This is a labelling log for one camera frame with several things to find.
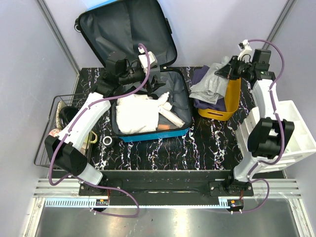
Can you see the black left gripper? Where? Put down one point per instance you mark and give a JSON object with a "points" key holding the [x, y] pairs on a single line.
{"points": [[154, 85]]}

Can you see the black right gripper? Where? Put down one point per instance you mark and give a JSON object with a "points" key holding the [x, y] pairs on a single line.
{"points": [[228, 70]]}

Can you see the grey garment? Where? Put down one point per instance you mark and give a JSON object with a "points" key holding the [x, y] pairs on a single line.
{"points": [[206, 86]]}

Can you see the orange plastic basket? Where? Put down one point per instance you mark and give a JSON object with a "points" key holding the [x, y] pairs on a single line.
{"points": [[229, 104]]}

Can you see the purple garment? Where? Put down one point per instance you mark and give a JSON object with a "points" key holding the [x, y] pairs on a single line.
{"points": [[203, 105]]}

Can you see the white towel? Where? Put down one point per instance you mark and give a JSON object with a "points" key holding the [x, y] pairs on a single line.
{"points": [[137, 114]]}

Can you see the blue fish-print suitcase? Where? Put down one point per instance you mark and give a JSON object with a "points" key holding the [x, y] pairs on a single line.
{"points": [[114, 31]]}

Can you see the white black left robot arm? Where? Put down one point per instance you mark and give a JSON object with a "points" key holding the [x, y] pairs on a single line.
{"points": [[63, 150]]}

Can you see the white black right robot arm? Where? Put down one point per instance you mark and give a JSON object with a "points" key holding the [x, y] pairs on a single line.
{"points": [[271, 134]]}

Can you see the white pink-tipped bottle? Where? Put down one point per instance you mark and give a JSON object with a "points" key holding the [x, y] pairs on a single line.
{"points": [[163, 99]]}

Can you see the white cosmetic tube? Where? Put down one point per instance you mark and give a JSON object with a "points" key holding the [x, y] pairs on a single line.
{"points": [[171, 117]]}

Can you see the brown small tube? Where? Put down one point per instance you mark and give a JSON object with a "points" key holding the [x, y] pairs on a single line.
{"points": [[163, 127]]}

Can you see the pale yellow mug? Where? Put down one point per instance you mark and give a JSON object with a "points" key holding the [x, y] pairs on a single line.
{"points": [[91, 138]]}

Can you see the black bowl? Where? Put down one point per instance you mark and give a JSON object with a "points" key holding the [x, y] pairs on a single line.
{"points": [[66, 114]]}

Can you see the pink patterned cup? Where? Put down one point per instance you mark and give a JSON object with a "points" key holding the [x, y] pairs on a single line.
{"points": [[54, 132]]}

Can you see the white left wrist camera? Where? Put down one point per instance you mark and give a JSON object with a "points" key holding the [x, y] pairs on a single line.
{"points": [[143, 58]]}

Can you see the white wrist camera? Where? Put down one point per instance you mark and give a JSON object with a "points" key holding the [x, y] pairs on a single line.
{"points": [[143, 58], [245, 49]]}

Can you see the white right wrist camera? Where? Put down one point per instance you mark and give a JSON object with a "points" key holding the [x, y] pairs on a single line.
{"points": [[245, 49]]}

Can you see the black wire dish rack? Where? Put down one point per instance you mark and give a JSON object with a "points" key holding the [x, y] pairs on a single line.
{"points": [[75, 100]]}

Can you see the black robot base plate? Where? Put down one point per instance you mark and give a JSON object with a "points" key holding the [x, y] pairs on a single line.
{"points": [[207, 183]]}

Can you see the aluminium frame rail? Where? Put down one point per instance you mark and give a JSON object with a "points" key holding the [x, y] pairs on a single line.
{"points": [[275, 210]]}

